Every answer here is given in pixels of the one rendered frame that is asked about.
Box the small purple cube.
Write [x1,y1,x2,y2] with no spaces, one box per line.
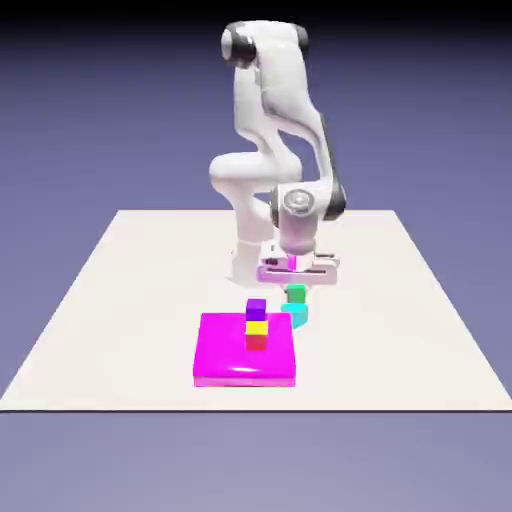
[245,298,268,323]

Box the large cyan box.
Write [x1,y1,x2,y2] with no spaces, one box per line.
[280,302,311,330]

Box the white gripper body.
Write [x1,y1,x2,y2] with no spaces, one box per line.
[255,250,341,288]

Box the large magenta box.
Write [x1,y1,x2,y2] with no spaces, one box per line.
[193,311,298,388]

